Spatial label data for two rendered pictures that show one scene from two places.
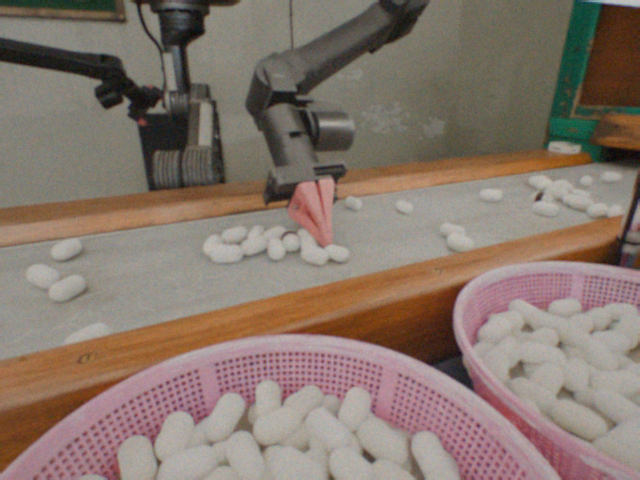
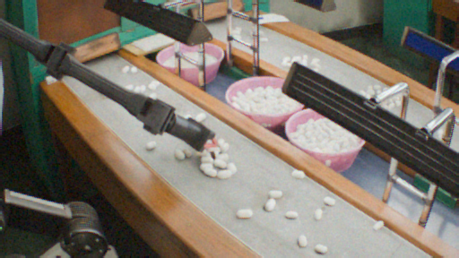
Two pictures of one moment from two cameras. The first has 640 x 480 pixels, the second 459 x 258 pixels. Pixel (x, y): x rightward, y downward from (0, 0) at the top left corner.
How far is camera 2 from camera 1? 1.56 m
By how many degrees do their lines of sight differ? 88
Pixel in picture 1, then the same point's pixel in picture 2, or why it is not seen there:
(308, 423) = (301, 140)
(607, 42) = (43, 24)
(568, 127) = (41, 69)
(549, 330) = (255, 108)
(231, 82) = not seen: outside the picture
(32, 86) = not seen: outside the picture
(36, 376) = (317, 166)
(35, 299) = (280, 204)
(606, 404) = (277, 107)
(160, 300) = (267, 176)
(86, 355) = (308, 163)
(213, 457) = (316, 147)
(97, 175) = not seen: outside the picture
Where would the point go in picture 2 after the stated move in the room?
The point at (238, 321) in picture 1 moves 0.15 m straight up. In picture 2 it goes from (284, 146) to (286, 98)
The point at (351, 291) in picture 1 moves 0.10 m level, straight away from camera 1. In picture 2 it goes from (259, 131) to (225, 134)
